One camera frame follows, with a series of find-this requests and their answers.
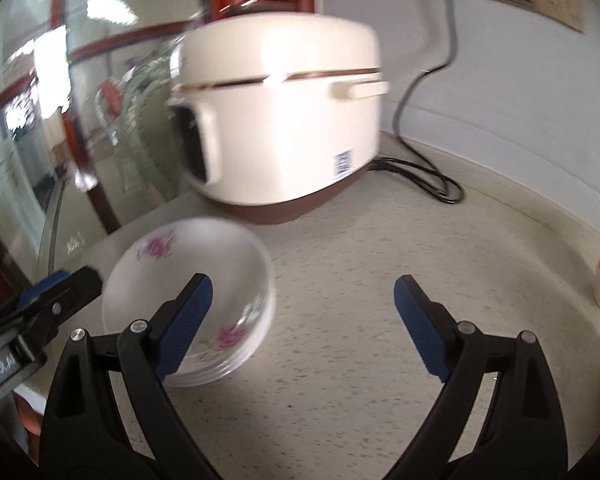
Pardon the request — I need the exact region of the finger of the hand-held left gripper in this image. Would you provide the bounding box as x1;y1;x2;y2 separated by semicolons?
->
0;267;103;356

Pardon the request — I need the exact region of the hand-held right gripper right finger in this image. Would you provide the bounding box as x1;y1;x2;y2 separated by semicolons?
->
382;275;568;480

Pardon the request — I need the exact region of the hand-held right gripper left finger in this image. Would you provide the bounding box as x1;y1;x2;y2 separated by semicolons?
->
39;273;221;480

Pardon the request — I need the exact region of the black power cord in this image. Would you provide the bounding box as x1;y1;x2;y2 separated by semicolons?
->
375;0;465;206

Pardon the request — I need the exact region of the cream rice cooker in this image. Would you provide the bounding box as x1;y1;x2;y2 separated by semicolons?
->
167;10;392;225

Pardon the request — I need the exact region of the glass door panel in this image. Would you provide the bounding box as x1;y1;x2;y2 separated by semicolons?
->
0;0;211;286

